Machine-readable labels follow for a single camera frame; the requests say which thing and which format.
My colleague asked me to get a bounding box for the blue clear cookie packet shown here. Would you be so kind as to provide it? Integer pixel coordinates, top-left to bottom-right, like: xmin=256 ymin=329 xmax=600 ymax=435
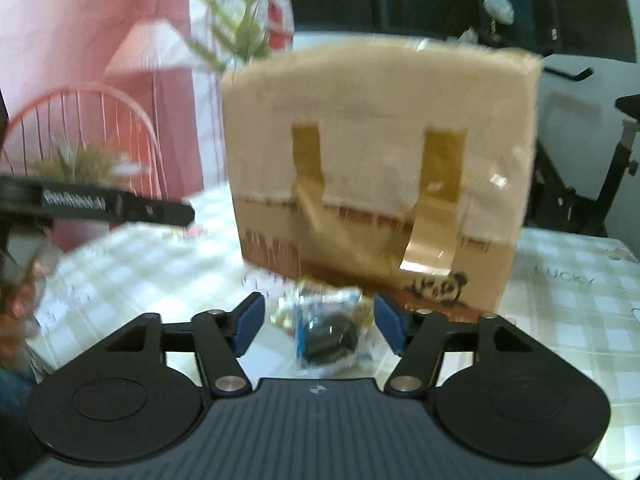
xmin=268 ymin=281 xmax=375 ymax=379

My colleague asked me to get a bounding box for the person's hand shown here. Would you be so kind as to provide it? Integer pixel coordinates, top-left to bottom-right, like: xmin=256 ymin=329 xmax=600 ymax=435
xmin=1 ymin=259 xmax=50 ymax=373

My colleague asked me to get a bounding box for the pink printed backdrop curtain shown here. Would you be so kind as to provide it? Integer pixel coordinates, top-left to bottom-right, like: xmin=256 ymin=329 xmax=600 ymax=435
xmin=0 ymin=0 xmax=296 ymax=252

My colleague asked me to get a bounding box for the brown cardboard box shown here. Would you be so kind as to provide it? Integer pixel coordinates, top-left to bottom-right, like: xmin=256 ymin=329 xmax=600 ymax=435
xmin=221 ymin=37 xmax=542 ymax=320

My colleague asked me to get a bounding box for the green checked tablecloth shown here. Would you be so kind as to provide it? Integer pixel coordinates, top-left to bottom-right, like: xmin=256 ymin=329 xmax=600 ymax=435
xmin=30 ymin=185 xmax=639 ymax=479

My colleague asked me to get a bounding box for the black exercise bike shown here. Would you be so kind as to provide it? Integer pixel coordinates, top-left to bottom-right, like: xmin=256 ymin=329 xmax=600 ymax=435
xmin=478 ymin=0 xmax=639 ymax=244

